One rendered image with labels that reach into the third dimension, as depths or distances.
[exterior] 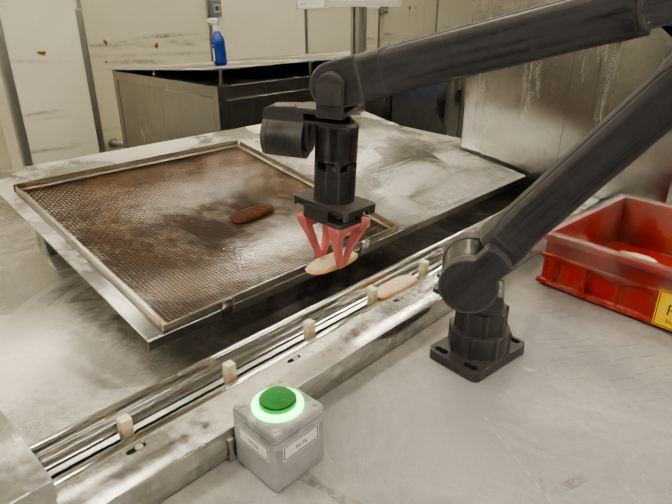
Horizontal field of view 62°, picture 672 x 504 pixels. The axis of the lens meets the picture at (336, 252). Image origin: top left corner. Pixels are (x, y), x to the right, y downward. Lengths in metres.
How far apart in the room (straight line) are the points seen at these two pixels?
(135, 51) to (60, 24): 0.74
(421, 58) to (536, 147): 0.84
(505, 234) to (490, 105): 0.84
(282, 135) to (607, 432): 0.54
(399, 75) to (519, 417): 0.44
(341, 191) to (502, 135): 0.85
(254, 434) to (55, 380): 0.34
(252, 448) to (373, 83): 0.43
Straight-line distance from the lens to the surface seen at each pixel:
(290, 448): 0.60
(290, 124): 0.74
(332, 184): 0.74
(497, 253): 0.71
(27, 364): 0.91
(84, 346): 0.91
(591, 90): 1.43
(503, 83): 1.52
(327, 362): 0.73
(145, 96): 3.22
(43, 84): 4.17
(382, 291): 0.90
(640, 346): 0.95
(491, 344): 0.79
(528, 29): 0.68
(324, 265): 0.79
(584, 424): 0.76
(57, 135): 4.22
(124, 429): 0.67
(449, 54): 0.69
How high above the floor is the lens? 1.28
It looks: 24 degrees down
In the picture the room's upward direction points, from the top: straight up
